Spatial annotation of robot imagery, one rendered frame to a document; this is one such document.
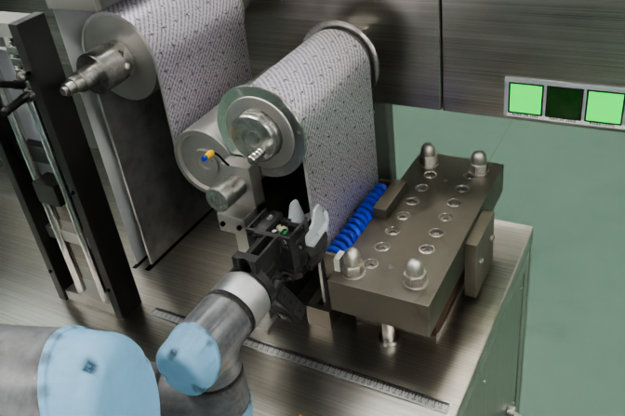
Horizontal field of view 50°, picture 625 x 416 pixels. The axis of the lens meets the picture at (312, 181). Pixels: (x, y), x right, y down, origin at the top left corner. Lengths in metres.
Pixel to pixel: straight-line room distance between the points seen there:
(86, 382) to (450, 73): 0.85
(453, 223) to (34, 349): 0.75
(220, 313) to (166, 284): 0.47
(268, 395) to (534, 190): 2.19
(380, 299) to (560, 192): 2.14
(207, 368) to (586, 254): 2.10
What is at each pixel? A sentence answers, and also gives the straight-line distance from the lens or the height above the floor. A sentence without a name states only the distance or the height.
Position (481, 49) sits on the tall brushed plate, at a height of 1.26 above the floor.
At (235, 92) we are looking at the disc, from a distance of 0.95.
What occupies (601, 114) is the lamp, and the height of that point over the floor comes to 1.17.
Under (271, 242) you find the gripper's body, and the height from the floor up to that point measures 1.16.
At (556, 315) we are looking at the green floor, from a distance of 2.47.
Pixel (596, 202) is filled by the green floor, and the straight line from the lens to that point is 3.03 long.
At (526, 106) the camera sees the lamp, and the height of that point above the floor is 1.17.
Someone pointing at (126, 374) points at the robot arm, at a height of 1.33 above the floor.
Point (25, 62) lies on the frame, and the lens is 1.02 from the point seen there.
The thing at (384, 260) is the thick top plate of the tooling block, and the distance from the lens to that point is 1.04.
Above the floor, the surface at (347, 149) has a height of 1.15.
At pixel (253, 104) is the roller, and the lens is 0.94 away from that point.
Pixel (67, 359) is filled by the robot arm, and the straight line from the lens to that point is 0.50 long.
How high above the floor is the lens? 1.69
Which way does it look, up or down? 32 degrees down
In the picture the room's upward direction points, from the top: 8 degrees counter-clockwise
